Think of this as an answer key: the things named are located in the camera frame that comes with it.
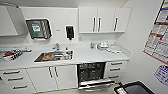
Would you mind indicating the stainless steel dishwasher door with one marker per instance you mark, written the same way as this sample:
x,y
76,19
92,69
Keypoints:
x,y
96,85

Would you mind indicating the small blue bottle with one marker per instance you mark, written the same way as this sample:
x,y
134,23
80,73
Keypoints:
x,y
92,45

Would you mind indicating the white cup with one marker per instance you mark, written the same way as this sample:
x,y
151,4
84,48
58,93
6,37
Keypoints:
x,y
67,53

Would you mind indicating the black soap dispenser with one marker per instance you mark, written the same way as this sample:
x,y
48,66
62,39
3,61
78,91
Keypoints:
x,y
69,32

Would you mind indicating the chrome faucet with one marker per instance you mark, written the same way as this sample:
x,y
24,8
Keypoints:
x,y
56,46

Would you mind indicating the orange bowl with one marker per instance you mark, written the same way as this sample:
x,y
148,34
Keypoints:
x,y
48,56

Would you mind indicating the narrow white drawer stack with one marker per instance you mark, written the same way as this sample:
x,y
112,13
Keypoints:
x,y
115,70
16,81

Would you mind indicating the white sink base cabinet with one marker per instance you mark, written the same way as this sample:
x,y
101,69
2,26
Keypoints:
x,y
50,78

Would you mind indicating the steel sink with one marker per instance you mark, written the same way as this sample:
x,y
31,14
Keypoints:
x,y
38,59

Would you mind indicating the steel paper towel dispenser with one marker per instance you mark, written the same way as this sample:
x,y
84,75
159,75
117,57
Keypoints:
x,y
38,28

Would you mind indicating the dish tray with items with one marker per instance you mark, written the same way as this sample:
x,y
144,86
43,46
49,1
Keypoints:
x,y
13,54

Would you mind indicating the large wall poster board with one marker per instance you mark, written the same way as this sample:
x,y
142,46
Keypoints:
x,y
158,36

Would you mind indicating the small white wall notice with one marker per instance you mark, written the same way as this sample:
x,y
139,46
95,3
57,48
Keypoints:
x,y
162,75

